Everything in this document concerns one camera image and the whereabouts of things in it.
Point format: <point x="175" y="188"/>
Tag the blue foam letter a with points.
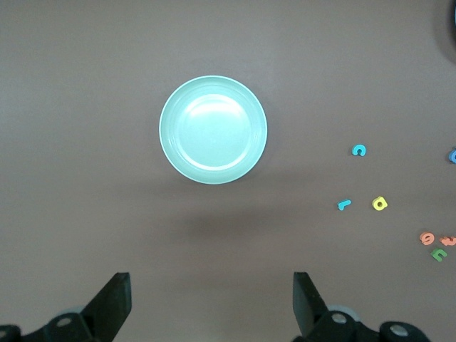
<point x="453" y="156"/>

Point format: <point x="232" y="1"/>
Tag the green foam letter u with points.
<point x="436" y="253"/>

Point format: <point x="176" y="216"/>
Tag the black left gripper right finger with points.
<point x="313" y="317"/>

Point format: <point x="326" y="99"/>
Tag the yellow foam letter a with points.
<point x="377" y="206"/>

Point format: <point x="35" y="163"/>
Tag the teal foam letter r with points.
<point x="342" y="205"/>

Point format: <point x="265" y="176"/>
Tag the green plate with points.
<point x="213" y="132"/>

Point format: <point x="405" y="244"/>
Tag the orange foam letter e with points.
<point x="424" y="237"/>

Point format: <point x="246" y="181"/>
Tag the teal foam letter c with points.
<point x="356" y="150"/>

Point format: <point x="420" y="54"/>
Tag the orange foam letter t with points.
<point x="447" y="241"/>

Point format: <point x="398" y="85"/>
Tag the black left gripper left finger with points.
<point x="107" y="310"/>

